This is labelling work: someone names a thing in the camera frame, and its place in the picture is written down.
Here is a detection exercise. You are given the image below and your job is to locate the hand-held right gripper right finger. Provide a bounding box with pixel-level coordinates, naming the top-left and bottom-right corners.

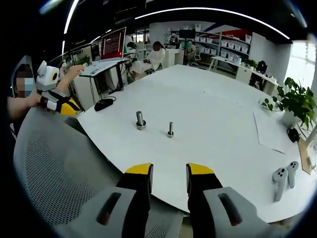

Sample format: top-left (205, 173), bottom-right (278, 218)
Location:
top-left (186, 163), bottom-right (275, 238)

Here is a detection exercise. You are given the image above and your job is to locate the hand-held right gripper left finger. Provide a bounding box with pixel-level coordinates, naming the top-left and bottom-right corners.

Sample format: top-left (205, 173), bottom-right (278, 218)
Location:
top-left (55, 163), bottom-right (154, 238)

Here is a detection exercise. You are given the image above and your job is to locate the large threaded steel stud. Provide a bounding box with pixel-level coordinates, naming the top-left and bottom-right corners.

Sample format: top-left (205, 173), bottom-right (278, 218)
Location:
top-left (135, 111), bottom-right (147, 130)

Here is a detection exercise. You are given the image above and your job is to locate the small threaded steel stud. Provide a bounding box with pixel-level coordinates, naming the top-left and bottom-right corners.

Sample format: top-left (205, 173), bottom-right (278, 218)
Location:
top-left (166, 121), bottom-right (175, 138)

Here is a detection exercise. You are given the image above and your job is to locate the person's left hand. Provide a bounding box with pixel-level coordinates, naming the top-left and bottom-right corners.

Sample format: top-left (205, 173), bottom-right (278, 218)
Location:
top-left (26, 93), bottom-right (43, 108)

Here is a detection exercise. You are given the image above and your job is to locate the background green plant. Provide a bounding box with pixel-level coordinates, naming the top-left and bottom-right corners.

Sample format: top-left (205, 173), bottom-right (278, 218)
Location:
top-left (76, 55), bottom-right (91, 67)

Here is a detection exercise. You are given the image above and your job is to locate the black computer mouse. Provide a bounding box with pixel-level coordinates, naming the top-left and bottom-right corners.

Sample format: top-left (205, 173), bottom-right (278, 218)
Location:
top-left (94, 98), bottom-right (113, 112)

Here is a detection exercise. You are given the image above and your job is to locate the white standing desk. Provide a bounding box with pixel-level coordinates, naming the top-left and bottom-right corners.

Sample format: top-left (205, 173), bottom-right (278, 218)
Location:
top-left (79, 58), bottom-right (130, 91)

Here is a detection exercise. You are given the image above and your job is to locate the small dark monitor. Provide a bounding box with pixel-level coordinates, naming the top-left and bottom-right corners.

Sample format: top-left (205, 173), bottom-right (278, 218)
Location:
top-left (90, 40), bottom-right (103, 60)

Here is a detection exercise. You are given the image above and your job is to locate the grey mesh office chair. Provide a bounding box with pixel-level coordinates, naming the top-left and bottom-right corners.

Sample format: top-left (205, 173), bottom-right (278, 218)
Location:
top-left (13, 106), bottom-right (185, 238)

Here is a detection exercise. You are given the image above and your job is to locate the curved ceiling light strip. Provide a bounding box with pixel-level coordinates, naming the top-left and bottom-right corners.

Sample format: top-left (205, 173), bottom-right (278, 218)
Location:
top-left (134, 7), bottom-right (291, 41)
top-left (63, 0), bottom-right (80, 36)

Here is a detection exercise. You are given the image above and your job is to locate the grey handheld controller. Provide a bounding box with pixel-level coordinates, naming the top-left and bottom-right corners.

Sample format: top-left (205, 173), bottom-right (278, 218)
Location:
top-left (287, 161), bottom-right (300, 188)
top-left (272, 167), bottom-right (289, 202)

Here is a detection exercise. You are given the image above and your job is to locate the red screen monitor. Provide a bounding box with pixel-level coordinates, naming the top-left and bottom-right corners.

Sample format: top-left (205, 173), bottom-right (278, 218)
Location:
top-left (100, 26), bottom-right (127, 61)

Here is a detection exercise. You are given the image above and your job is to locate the white paper sheet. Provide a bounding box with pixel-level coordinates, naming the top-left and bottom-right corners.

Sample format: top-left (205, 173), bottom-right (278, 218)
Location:
top-left (252, 111), bottom-right (287, 156)

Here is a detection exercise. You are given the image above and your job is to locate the small black device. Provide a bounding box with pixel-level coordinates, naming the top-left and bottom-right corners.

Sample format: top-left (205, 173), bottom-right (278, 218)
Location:
top-left (286, 127), bottom-right (301, 143)

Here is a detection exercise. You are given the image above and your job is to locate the glass dish with leaves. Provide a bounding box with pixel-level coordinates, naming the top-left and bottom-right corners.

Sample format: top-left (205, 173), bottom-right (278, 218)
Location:
top-left (258, 97), bottom-right (283, 113)

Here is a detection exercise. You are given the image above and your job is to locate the white counter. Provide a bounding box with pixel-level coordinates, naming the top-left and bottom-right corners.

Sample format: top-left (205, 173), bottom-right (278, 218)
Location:
top-left (164, 48), bottom-right (185, 68)

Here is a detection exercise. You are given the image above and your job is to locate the long white desk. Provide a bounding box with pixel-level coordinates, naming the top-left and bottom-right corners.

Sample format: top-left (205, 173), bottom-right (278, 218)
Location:
top-left (235, 64), bottom-right (280, 96)

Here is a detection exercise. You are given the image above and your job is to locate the green potted plant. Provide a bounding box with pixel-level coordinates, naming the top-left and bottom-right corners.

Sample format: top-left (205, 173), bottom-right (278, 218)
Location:
top-left (276, 77), bottom-right (317, 131)

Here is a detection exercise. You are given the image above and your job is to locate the black screen on stand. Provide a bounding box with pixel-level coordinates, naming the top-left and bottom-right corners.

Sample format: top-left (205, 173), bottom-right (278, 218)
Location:
top-left (178, 29), bottom-right (197, 40)

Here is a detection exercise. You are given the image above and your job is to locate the white trestle table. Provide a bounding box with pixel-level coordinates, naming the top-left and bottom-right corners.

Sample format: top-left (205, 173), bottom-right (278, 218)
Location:
top-left (209, 56), bottom-right (242, 73)

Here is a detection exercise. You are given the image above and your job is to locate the small desk plant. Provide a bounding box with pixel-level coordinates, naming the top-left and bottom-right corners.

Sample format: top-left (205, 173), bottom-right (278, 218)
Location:
top-left (241, 58), bottom-right (259, 69)

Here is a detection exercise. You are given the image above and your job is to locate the shelf of white storage bins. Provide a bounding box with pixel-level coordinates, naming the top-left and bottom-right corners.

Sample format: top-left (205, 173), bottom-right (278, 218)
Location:
top-left (170, 23), bottom-right (251, 73)

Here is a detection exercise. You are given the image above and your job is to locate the wooden frame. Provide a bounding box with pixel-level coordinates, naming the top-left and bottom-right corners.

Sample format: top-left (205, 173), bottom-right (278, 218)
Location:
top-left (297, 138), bottom-right (317, 176)

